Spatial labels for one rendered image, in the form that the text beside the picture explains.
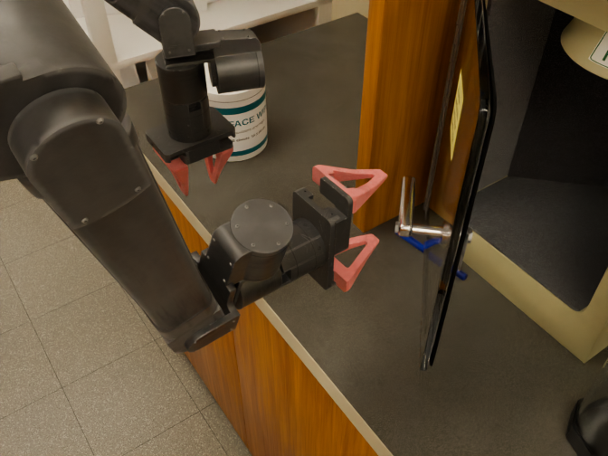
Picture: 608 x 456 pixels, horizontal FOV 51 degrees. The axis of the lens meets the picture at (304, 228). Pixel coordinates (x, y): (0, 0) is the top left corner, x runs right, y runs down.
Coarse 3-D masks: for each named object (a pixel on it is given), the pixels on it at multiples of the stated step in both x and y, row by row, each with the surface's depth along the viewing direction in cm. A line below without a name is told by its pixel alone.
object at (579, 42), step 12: (576, 24) 71; (588, 24) 69; (564, 36) 73; (576, 36) 71; (588, 36) 69; (600, 36) 68; (564, 48) 72; (576, 48) 70; (588, 48) 69; (600, 48) 68; (576, 60) 70; (588, 60) 69; (600, 60) 68; (600, 72) 68
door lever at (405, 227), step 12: (408, 180) 72; (408, 192) 71; (408, 204) 69; (408, 216) 68; (396, 228) 68; (408, 228) 67; (420, 228) 67; (432, 228) 67; (444, 228) 66; (444, 240) 67
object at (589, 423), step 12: (600, 372) 72; (600, 384) 71; (588, 396) 74; (600, 396) 70; (588, 408) 73; (600, 408) 71; (576, 420) 77; (588, 420) 73; (600, 420) 71; (588, 432) 74; (600, 432) 72; (588, 444) 75; (600, 444) 73
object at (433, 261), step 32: (480, 0) 65; (480, 32) 60; (480, 64) 56; (448, 96) 83; (480, 96) 52; (448, 128) 77; (480, 128) 53; (448, 160) 73; (448, 192) 69; (448, 224) 65; (448, 256) 64
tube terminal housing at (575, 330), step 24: (552, 0) 68; (576, 0) 65; (600, 0) 63; (600, 24) 64; (480, 240) 94; (480, 264) 96; (504, 264) 92; (504, 288) 94; (528, 288) 89; (600, 288) 78; (528, 312) 91; (552, 312) 87; (576, 312) 83; (600, 312) 80; (552, 336) 89; (576, 336) 85; (600, 336) 82
